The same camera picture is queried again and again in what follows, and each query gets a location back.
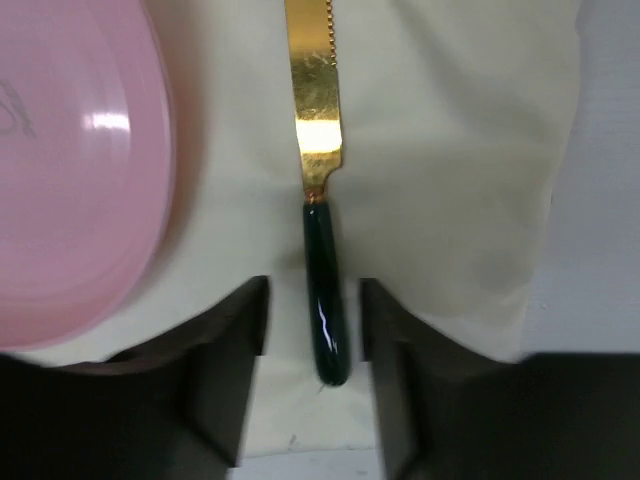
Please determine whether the pink plate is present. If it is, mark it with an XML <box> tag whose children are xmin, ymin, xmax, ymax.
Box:
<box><xmin>1</xmin><ymin>1</ymin><xmax>175</xmax><ymax>351</ymax></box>

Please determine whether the cream cloth placemat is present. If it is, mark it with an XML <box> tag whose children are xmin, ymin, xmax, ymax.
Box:
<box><xmin>31</xmin><ymin>1</ymin><xmax>579</xmax><ymax>456</ymax></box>

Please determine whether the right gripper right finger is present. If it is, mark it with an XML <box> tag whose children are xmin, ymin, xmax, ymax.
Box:
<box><xmin>359</xmin><ymin>279</ymin><xmax>639</xmax><ymax>479</ymax></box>

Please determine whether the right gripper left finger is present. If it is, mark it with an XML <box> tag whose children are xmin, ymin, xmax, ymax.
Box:
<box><xmin>1</xmin><ymin>276</ymin><xmax>270</xmax><ymax>479</ymax></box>

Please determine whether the gold knife green handle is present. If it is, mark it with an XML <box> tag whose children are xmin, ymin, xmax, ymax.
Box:
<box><xmin>285</xmin><ymin>0</ymin><xmax>351</xmax><ymax>387</ymax></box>

